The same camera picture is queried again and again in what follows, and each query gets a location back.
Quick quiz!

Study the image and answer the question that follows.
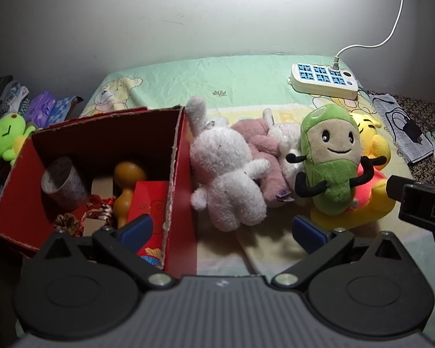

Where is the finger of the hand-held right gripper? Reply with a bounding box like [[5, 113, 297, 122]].
[[386, 175, 417, 204]]

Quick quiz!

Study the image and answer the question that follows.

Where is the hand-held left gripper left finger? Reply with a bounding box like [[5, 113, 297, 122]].
[[40, 215, 177, 292]]

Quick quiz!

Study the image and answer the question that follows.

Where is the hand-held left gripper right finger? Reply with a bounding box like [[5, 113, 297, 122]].
[[271, 215, 407, 292]]

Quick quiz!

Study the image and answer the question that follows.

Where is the yellow tiger plush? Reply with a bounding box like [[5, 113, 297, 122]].
[[310, 112, 397, 231]]

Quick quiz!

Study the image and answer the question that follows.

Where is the green smiling plush toy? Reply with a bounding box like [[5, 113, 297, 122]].
[[286, 104, 387, 215]]

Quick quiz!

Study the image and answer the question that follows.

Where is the red cardboard box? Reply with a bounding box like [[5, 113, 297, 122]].
[[0, 105, 200, 274]]

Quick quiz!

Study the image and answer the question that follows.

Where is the white bunny plush with chain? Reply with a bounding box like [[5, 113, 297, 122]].
[[263, 108, 307, 196]]

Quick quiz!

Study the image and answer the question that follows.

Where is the pink bear plush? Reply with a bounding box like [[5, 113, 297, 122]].
[[232, 118, 294, 209]]

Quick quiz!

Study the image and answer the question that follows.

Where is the red paper packet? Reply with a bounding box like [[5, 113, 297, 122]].
[[127, 180, 169, 262]]

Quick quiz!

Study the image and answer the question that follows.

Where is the orange gourd toy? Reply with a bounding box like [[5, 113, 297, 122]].
[[113, 162, 146, 229]]

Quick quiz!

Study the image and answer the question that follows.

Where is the beige block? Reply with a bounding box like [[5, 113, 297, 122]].
[[90, 176, 114, 198]]

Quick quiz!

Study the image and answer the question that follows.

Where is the pine cone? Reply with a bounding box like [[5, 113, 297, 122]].
[[54, 213, 82, 238]]

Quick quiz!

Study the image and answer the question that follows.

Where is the brown patterned blanket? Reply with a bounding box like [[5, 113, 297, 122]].
[[362, 90, 435, 189]]

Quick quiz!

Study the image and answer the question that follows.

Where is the patterned paper cup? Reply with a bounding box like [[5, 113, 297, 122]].
[[41, 157, 88, 211]]

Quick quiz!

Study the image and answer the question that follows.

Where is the large white bunny plush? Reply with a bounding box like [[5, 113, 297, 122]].
[[186, 96, 271, 233]]

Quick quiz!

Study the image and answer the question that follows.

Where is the white power strip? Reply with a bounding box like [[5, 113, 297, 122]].
[[288, 62, 359, 100]]

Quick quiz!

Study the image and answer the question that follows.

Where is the green frog plush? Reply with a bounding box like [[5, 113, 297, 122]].
[[0, 112, 37, 167]]

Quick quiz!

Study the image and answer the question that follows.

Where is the green cartoon bed sheet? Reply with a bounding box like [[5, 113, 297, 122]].
[[79, 55, 435, 278]]

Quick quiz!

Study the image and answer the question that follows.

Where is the white blue patterned cloth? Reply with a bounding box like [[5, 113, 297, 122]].
[[0, 81, 31, 117]]

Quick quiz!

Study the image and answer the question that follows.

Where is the red white rope toy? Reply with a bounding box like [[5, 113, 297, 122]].
[[81, 194, 117, 225]]

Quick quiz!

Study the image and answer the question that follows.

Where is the black charger with cable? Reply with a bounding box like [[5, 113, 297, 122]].
[[379, 96, 423, 143]]

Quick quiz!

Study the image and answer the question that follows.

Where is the white power cable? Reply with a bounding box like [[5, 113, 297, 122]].
[[333, 0, 405, 72]]

